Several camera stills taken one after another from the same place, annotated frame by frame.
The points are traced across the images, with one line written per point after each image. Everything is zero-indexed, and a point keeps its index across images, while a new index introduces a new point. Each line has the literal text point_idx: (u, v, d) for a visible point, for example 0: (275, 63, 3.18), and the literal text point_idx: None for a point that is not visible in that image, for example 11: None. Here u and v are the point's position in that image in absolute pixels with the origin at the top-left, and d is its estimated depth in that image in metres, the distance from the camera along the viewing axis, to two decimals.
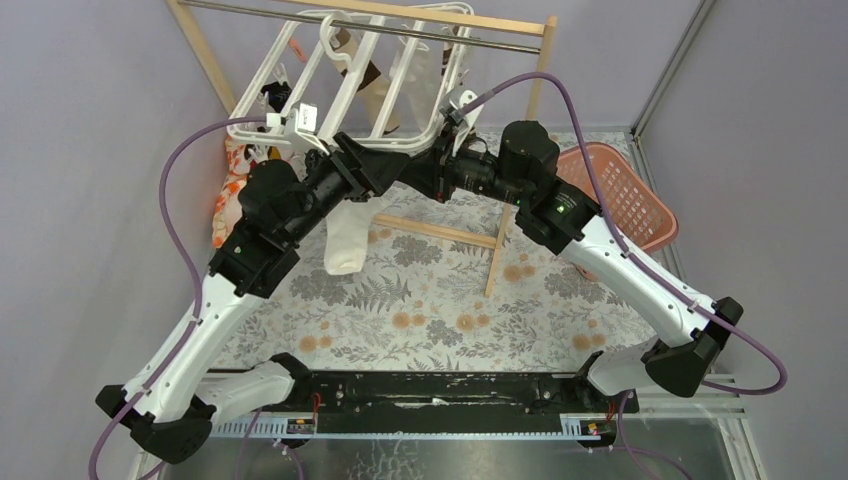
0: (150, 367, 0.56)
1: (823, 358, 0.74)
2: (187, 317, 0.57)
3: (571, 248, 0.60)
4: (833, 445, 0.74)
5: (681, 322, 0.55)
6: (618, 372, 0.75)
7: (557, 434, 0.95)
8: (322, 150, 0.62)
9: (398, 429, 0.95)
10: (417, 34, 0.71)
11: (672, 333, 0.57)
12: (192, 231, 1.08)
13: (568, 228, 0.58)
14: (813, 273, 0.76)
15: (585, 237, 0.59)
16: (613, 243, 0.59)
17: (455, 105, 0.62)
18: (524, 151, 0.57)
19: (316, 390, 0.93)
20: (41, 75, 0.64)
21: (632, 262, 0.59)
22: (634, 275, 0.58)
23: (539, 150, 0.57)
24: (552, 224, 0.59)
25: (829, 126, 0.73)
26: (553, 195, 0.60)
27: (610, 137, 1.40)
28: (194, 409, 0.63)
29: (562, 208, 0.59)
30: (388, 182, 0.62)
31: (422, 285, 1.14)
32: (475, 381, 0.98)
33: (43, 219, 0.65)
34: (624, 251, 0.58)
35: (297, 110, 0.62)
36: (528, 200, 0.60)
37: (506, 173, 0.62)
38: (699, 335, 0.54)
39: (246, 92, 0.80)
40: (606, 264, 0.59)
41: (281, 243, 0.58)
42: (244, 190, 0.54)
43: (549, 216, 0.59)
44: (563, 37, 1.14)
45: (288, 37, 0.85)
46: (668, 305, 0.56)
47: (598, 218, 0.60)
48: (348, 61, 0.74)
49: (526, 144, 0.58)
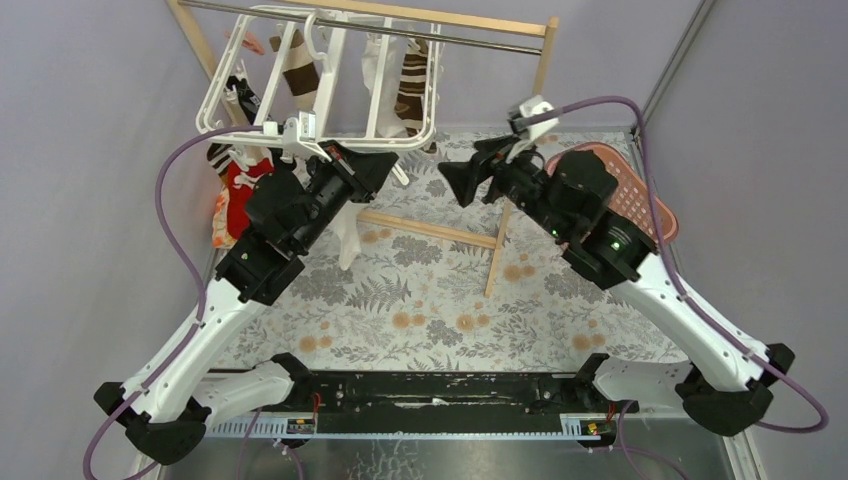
0: (151, 367, 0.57)
1: (825, 358, 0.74)
2: (190, 320, 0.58)
3: (625, 287, 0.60)
4: (832, 444, 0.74)
5: (736, 370, 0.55)
6: (635, 385, 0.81)
7: (557, 434, 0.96)
8: (323, 157, 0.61)
9: (398, 429, 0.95)
10: (413, 34, 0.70)
11: (724, 380, 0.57)
12: (193, 233, 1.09)
13: (623, 268, 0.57)
14: (814, 273, 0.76)
15: (641, 278, 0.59)
16: (668, 285, 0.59)
17: (524, 113, 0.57)
18: (582, 187, 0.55)
19: (316, 390, 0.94)
20: (42, 76, 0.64)
21: (689, 307, 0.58)
22: (690, 319, 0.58)
23: (595, 185, 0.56)
24: (606, 261, 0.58)
25: (828, 127, 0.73)
26: (605, 228, 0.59)
27: (610, 136, 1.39)
28: (189, 412, 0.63)
29: (616, 244, 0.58)
30: (378, 182, 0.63)
31: (421, 285, 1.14)
32: (475, 381, 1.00)
33: (42, 219, 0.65)
34: (680, 294, 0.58)
35: (295, 118, 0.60)
36: (578, 235, 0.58)
37: (556, 205, 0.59)
38: (753, 382, 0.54)
39: (212, 84, 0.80)
40: (662, 307, 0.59)
41: (285, 251, 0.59)
42: (251, 200, 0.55)
43: (602, 251, 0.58)
44: (564, 37, 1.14)
45: (242, 31, 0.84)
46: (722, 353, 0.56)
47: (654, 257, 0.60)
48: (325, 61, 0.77)
49: (581, 179, 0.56)
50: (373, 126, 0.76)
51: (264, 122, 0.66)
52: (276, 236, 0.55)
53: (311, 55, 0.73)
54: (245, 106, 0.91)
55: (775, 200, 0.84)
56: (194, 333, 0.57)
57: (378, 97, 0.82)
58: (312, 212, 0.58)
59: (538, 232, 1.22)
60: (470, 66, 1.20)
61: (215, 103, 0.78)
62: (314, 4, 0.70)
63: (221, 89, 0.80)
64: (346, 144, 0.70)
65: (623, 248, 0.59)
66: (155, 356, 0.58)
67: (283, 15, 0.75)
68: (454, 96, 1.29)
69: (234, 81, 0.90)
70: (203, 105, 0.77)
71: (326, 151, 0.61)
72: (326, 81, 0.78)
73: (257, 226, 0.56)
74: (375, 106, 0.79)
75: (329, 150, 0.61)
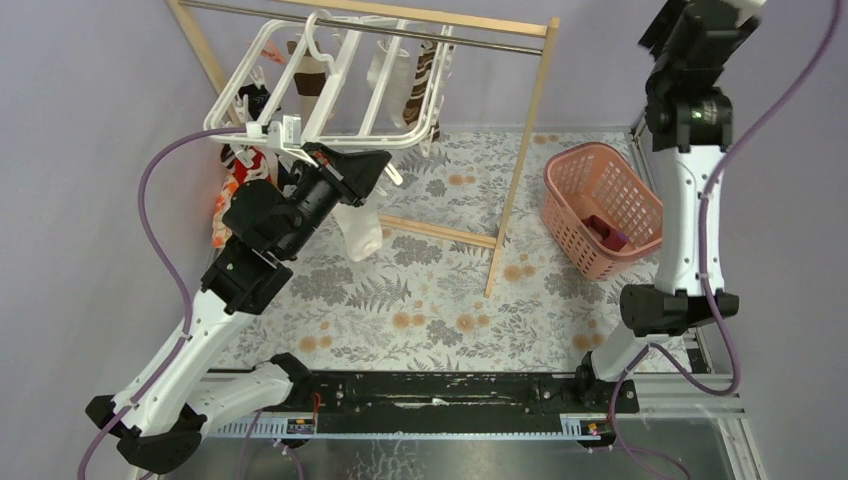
0: (139, 381, 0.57)
1: (827, 360, 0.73)
2: (177, 333, 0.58)
3: (670, 153, 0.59)
4: (830, 444, 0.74)
5: (680, 274, 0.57)
6: (635, 353, 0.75)
7: (557, 434, 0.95)
8: (309, 162, 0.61)
9: (398, 429, 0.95)
10: (416, 35, 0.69)
11: (666, 276, 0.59)
12: (193, 235, 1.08)
13: (682, 129, 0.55)
14: (818, 275, 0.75)
15: (690, 154, 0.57)
16: (704, 178, 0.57)
17: None
18: (699, 17, 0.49)
19: (316, 390, 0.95)
20: (41, 79, 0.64)
21: (699, 207, 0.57)
22: (688, 214, 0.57)
23: (715, 23, 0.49)
24: (674, 116, 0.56)
25: (828, 128, 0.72)
26: (700, 98, 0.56)
27: (610, 136, 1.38)
28: (183, 420, 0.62)
29: (697, 115, 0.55)
30: (369, 184, 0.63)
31: (421, 285, 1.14)
32: (475, 381, 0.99)
33: (40, 221, 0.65)
34: (704, 192, 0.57)
35: (280, 122, 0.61)
36: (668, 80, 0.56)
37: (670, 51, 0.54)
38: (681, 293, 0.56)
39: (224, 89, 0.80)
40: (679, 187, 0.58)
41: (270, 259, 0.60)
42: (228, 213, 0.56)
43: (678, 105, 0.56)
44: (564, 36, 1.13)
45: (263, 40, 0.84)
46: (685, 260, 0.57)
47: (716, 151, 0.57)
48: (331, 62, 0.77)
49: (705, 13, 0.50)
50: (370, 121, 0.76)
51: (248, 122, 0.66)
52: (258, 246, 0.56)
53: (315, 56, 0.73)
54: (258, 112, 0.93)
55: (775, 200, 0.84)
56: (182, 345, 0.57)
57: (381, 95, 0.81)
58: (296, 220, 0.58)
59: (538, 232, 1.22)
60: (469, 66, 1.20)
61: (225, 106, 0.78)
62: (312, 5, 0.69)
63: (233, 95, 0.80)
64: (338, 143, 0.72)
65: (704, 124, 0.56)
66: (144, 370, 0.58)
67: (283, 16, 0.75)
68: (454, 97, 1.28)
69: (251, 88, 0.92)
70: (214, 108, 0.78)
71: (313, 156, 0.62)
72: (332, 83, 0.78)
73: (240, 238, 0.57)
74: (378, 104, 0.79)
75: (316, 156, 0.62)
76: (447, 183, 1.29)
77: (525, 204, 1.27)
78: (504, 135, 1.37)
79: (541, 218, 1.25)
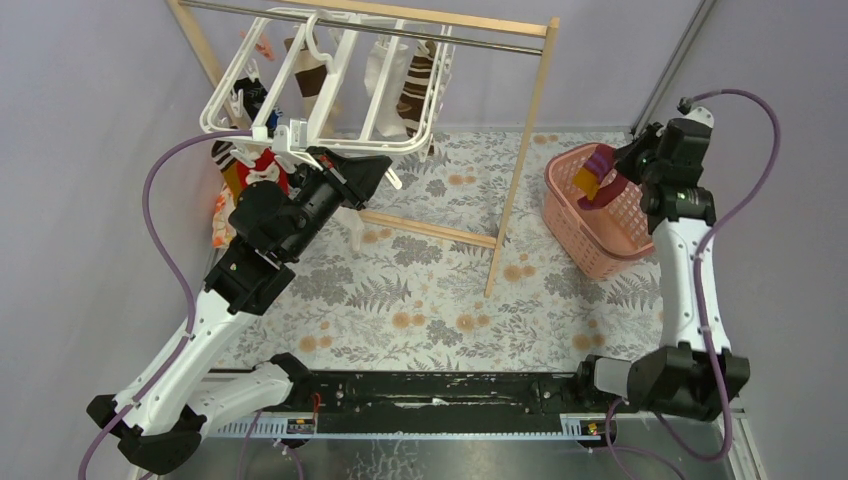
0: (142, 380, 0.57)
1: (829, 360, 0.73)
2: (180, 332, 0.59)
3: (662, 228, 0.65)
4: (832, 444, 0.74)
5: (684, 327, 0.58)
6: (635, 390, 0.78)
7: (557, 434, 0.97)
8: (315, 165, 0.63)
9: (398, 429, 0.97)
10: (415, 34, 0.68)
11: (670, 333, 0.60)
12: (193, 233, 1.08)
13: (670, 210, 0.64)
14: (817, 275, 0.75)
15: (678, 224, 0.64)
16: (693, 243, 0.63)
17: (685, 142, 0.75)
18: (677, 125, 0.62)
19: (316, 390, 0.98)
20: (41, 80, 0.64)
21: (691, 265, 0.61)
22: (684, 276, 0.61)
23: (692, 127, 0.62)
24: (663, 200, 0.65)
25: (828, 128, 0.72)
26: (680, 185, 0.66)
27: (610, 136, 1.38)
28: (183, 420, 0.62)
29: (683, 196, 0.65)
30: (371, 187, 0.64)
31: (421, 285, 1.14)
32: (476, 381, 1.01)
33: (42, 221, 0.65)
34: (694, 252, 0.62)
35: (287, 126, 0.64)
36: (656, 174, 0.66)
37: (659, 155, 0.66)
38: (685, 346, 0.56)
39: (218, 87, 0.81)
40: (672, 252, 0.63)
41: (274, 260, 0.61)
42: (234, 213, 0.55)
43: (668, 194, 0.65)
44: (564, 36, 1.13)
45: (258, 32, 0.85)
46: (686, 315, 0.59)
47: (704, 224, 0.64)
48: (330, 63, 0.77)
49: (684, 122, 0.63)
50: (370, 124, 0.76)
51: (253, 127, 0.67)
52: (262, 246, 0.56)
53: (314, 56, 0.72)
54: (254, 106, 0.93)
55: (776, 199, 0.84)
56: (184, 345, 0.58)
57: (380, 97, 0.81)
58: (300, 222, 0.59)
59: (538, 232, 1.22)
60: (469, 66, 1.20)
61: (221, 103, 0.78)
62: (312, 5, 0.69)
63: (228, 91, 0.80)
64: (338, 145, 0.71)
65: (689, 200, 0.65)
66: (146, 370, 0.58)
67: (283, 15, 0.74)
68: (454, 97, 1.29)
69: (246, 82, 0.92)
70: (210, 103, 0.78)
71: (317, 160, 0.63)
72: (331, 83, 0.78)
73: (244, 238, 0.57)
74: (377, 107, 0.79)
75: (321, 160, 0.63)
76: (448, 183, 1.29)
77: (525, 204, 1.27)
78: (503, 135, 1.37)
79: (541, 218, 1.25)
